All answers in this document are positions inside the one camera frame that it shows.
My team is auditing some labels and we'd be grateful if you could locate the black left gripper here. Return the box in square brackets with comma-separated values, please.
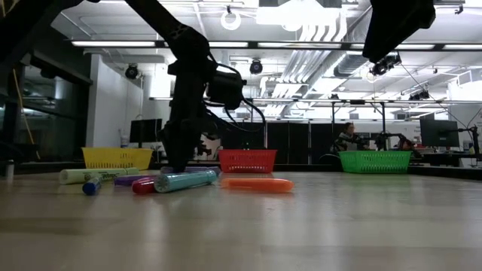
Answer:
[160, 62, 218, 174]

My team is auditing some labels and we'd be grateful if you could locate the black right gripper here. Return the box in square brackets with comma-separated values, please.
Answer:
[362, 0, 437, 64]

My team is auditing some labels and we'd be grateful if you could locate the teal highlighter marker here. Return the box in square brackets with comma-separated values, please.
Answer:
[153, 169, 218, 194]

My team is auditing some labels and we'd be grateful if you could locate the orange highlighter marker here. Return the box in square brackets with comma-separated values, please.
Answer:
[220, 177, 295, 194]

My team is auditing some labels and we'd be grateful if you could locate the yellow-green highlighter marker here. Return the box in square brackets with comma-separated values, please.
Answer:
[59, 167, 141, 185]

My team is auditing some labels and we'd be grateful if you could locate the black monitor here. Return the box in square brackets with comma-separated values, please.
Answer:
[129, 118, 163, 144]
[419, 118, 460, 148]

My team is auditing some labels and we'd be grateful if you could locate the red Expo marker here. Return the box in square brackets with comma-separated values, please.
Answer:
[131, 179, 156, 196]

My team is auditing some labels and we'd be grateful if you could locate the slim purple pen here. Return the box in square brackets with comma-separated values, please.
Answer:
[113, 174, 157, 187]

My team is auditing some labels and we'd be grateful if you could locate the black ceiling spotlight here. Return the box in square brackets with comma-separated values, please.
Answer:
[408, 89, 430, 101]

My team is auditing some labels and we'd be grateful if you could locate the red plastic basket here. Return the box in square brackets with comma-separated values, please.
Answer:
[217, 148, 278, 174]

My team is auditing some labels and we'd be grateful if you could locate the yellow plastic basket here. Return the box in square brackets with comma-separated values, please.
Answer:
[81, 147, 154, 171]

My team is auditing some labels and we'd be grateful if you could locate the blue Expo marker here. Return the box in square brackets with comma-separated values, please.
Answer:
[82, 175, 102, 196]

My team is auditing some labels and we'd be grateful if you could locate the person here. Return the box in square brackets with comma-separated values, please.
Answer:
[331, 122, 368, 154]

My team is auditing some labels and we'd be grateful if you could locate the green plastic basket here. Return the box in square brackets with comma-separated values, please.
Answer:
[337, 150, 412, 175]

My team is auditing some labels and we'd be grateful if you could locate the white ceiling light tube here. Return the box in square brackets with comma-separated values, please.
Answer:
[209, 41, 249, 48]
[71, 40, 156, 48]

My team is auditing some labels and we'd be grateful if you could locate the black ceiling camera rig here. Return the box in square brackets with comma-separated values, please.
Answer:
[368, 54, 402, 76]

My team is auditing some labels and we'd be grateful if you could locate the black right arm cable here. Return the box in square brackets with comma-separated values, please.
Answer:
[398, 62, 475, 144]

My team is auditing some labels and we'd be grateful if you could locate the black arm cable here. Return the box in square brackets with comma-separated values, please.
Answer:
[398, 62, 475, 144]
[205, 96, 267, 150]

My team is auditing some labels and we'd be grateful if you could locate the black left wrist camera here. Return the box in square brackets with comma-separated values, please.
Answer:
[206, 69, 248, 111]

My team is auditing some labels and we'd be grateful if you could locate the black metal gantry frame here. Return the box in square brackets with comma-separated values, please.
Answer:
[240, 96, 387, 166]

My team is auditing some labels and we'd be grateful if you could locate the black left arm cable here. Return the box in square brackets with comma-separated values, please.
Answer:
[205, 96, 267, 150]

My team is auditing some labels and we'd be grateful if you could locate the white ring ceiling lamp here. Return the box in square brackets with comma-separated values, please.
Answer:
[220, 9, 243, 32]

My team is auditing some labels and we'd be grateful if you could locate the black aluminium table frame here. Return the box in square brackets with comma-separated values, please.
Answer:
[0, 160, 482, 181]

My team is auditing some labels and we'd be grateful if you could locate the yellow broom handle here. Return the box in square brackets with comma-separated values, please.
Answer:
[13, 69, 41, 161]

